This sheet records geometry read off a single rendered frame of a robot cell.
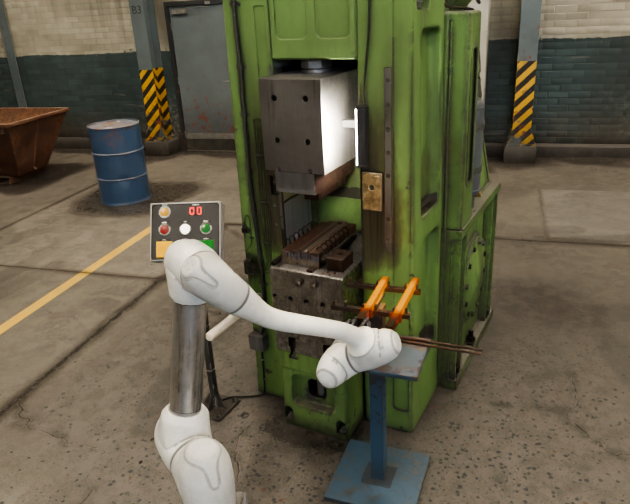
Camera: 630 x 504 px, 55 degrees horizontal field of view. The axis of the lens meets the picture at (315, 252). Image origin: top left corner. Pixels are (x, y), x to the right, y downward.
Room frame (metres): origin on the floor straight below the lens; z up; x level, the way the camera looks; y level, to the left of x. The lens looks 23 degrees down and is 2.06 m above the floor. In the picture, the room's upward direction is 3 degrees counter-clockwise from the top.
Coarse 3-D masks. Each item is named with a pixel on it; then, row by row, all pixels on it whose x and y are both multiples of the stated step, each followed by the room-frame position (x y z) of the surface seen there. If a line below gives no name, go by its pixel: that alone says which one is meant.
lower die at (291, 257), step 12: (324, 228) 2.88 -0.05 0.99; (336, 228) 2.84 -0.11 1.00; (348, 228) 2.85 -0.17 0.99; (300, 240) 2.75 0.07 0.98; (312, 240) 2.69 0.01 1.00; (324, 240) 2.70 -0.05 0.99; (288, 252) 2.62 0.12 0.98; (300, 252) 2.59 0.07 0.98; (312, 252) 2.56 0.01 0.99; (324, 252) 2.60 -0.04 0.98; (300, 264) 2.59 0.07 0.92; (312, 264) 2.56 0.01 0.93; (324, 264) 2.59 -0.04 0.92
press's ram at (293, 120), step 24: (288, 72) 2.83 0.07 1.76; (336, 72) 2.73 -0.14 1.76; (264, 96) 2.65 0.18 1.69; (288, 96) 2.59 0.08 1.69; (312, 96) 2.54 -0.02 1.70; (336, 96) 2.65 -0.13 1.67; (264, 120) 2.65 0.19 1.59; (288, 120) 2.60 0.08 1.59; (312, 120) 2.54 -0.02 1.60; (336, 120) 2.64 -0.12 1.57; (264, 144) 2.66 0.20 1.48; (288, 144) 2.60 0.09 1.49; (312, 144) 2.54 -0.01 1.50; (336, 144) 2.63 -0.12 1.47; (288, 168) 2.60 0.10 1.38; (312, 168) 2.55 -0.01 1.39
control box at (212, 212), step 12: (156, 204) 2.78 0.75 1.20; (168, 204) 2.77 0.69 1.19; (180, 204) 2.77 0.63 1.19; (192, 204) 2.76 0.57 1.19; (204, 204) 2.76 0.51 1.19; (216, 204) 2.75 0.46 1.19; (156, 216) 2.75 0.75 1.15; (168, 216) 2.74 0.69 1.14; (180, 216) 2.74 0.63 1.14; (192, 216) 2.73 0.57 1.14; (204, 216) 2.73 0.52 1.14; (216, 216) 2.73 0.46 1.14; (156, 228) 2.72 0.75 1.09; (180, 228) 2.71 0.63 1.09; (192, 228) 2.71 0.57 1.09; (216, 228) 2.70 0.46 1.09; (156, 240) 2.69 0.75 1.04; (168, 240) 2.69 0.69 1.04; (216, 240) 2.67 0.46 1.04; (216, 252) 2.64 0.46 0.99
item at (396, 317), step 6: (414, 282) 2.25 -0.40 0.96; (408, 288) 2.20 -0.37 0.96; (414, 288) 2.21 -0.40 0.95; (408, 294) 2.14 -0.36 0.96; (402, 300) 2.10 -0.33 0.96; (408, 300) 2.12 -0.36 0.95; (396, 306) 2.05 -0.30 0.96; (402, 306) 2.05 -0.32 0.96; (390, 312) 1.99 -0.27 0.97; (396, 312) 2.00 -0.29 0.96; (402, 312) 2.03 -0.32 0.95; (390, 318) 1.95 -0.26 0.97; (396, 318) 1.95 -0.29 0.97; (390, 324) 1.91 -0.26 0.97; (396, 324) 1.95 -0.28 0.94
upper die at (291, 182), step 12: (336, 168) 2.74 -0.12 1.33; (348, 168) 2.85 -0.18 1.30; (276, 180) 2.64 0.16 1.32; (288, 180) 2.61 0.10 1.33; (300, 180) 2.58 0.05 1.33; (312, 180) 2.55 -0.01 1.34; (324, 180) 2.63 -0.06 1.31; (336, 180) 2.73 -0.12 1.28; (288, 192) 2.61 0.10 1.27; (300, 192) 2.58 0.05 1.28; (312, 192) 2.55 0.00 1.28
